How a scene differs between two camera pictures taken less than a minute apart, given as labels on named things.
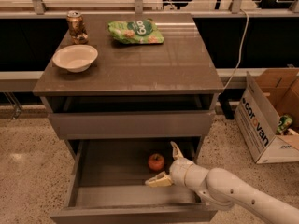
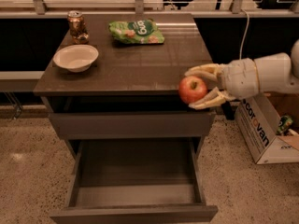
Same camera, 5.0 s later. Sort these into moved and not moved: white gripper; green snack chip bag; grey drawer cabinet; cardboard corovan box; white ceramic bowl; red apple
Moved: red apple; white gripper
Not moved: grey drawer cabinet; white ceramic bowl; cardboard corovan box; green snack chip bag
